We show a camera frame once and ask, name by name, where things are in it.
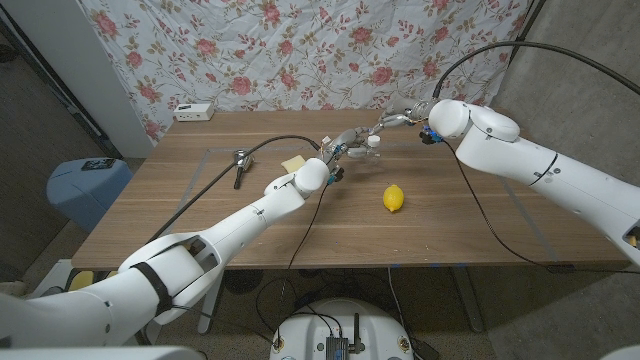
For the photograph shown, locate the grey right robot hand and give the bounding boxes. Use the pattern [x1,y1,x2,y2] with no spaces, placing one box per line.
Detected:
[367,97,436,139]

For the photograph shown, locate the yellow lemon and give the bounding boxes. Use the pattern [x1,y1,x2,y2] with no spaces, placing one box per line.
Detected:
[382,184,405,213]

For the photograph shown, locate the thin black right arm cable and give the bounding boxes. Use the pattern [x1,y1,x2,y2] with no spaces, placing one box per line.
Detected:
[439,140,640,275]

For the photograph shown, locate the floral backdrop cloth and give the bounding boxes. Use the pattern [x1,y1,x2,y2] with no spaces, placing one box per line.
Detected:
[79,0,531,144]

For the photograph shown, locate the black electronics box with antenna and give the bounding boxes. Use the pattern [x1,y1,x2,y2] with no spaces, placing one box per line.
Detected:
[325,313,366,360]

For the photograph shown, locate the looped black floor cable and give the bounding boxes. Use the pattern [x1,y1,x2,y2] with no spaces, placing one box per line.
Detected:
[255,277,346,341]

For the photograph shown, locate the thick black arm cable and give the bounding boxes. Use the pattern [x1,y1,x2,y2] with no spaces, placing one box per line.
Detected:
[144,134,322,246]
[431,40,640,99]

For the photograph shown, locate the blue bin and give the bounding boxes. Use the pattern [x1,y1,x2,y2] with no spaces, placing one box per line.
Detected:
[46,157,135,234]

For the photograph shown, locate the clear medicine bottle white cap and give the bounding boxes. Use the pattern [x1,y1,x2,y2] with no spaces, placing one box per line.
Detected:
[355,134,382,165]

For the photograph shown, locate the black device on bin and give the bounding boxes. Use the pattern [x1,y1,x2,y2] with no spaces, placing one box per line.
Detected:
[80,157,117,172]

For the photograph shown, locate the black stand pole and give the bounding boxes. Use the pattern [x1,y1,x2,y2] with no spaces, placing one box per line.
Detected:
[0,17,124,160]
[508,0,547,64]

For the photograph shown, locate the yellow and white floor object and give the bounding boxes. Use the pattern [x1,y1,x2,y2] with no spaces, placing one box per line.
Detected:
[39,258,119,296]

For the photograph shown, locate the white table leg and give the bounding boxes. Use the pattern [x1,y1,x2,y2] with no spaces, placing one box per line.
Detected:
[197,272,225,335]

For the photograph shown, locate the yellow sponge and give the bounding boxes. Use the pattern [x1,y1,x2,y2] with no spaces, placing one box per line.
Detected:
[280,154,307,175]

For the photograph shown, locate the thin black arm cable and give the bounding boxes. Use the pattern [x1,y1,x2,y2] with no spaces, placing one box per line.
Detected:
[439,140,640,275]
[287,182,332,271]

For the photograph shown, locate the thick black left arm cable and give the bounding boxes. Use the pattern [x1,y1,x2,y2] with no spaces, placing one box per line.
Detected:
[144,134,322,246]

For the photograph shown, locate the grey table leg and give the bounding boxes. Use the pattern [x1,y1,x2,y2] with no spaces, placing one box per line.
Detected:
[449,267,485,334]

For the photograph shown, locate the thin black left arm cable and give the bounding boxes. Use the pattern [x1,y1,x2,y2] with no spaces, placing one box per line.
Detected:
[287,182,332,271]

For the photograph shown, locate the black round floor fan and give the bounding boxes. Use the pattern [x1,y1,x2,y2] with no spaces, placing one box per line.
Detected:
[224,269,265,295]

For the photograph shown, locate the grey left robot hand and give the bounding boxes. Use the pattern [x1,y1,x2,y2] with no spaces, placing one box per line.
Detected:
[322,127,381,170]

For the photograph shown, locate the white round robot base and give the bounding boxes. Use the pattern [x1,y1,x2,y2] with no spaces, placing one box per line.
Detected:
[268,298,415,360]

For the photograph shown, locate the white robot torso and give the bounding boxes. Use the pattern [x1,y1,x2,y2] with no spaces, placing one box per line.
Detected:
[0,344,207,360]

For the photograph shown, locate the white power strip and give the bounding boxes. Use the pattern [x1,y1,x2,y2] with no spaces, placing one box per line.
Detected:
[173,102,216,123]

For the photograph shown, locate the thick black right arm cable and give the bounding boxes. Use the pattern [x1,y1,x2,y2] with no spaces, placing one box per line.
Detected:
[431,40,640,99]

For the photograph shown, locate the straight black floor cable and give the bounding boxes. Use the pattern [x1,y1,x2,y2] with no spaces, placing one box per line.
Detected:
[387,267,419,351]

